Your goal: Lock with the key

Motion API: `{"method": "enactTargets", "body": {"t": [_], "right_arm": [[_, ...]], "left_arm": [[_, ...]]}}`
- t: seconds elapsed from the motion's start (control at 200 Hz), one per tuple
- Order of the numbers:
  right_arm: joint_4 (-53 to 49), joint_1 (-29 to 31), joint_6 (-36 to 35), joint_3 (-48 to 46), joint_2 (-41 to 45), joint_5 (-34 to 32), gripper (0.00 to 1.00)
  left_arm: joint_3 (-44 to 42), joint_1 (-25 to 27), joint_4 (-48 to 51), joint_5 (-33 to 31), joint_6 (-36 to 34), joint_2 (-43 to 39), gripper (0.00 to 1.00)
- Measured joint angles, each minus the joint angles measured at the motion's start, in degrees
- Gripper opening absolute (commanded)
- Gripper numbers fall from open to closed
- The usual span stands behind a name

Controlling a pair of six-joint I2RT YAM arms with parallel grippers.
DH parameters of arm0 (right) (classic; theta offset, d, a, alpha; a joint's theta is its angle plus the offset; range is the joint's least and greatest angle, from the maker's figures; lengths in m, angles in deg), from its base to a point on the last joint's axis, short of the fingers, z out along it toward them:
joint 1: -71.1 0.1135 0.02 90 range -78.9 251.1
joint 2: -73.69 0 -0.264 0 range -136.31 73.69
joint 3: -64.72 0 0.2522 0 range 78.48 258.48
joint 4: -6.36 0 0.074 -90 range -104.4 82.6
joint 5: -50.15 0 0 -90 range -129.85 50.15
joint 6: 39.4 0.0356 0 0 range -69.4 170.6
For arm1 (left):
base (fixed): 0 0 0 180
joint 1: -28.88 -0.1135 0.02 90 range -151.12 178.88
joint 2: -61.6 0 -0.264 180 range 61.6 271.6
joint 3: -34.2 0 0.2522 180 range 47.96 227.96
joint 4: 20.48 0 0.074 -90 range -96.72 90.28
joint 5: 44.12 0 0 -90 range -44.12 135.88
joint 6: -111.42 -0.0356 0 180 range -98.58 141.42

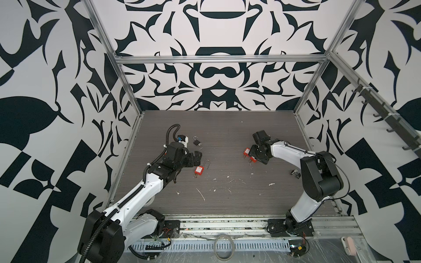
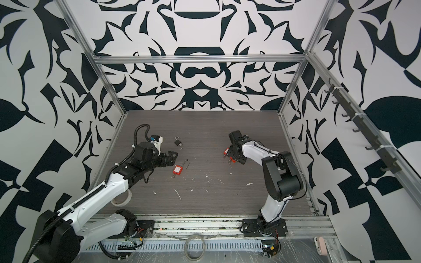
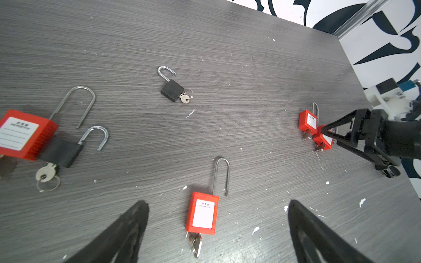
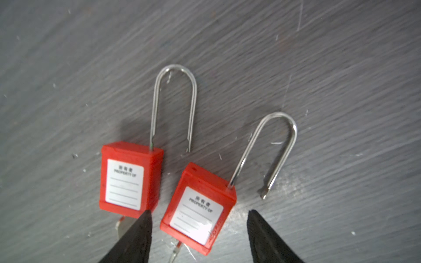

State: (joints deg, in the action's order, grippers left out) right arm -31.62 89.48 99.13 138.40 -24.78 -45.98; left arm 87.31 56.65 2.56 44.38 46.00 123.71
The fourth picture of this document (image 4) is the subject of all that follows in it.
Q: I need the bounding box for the red padlock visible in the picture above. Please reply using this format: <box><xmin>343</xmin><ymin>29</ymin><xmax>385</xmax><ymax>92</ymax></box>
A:
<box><xmin>160</xmin><ymin>112</ymin><xmax>298</xmax><ymax>262</ymax></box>
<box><xmin>99</xmin><ymin>64</ymin><xmax>197</xmax><ymax>238</ymax></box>

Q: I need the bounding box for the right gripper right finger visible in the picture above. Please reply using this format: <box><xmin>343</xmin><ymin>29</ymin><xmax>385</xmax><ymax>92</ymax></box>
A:
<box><xmin>247</xmin><ymin>209</ymin><xmax>303</xmax><ymax>263</ymax></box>

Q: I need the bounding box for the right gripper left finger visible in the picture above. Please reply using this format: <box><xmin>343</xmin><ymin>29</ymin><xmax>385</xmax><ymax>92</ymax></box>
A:
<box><xmin>99</xmin><ymin>210</ymin><xmax>152</xmax><ymax>263</ymax></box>

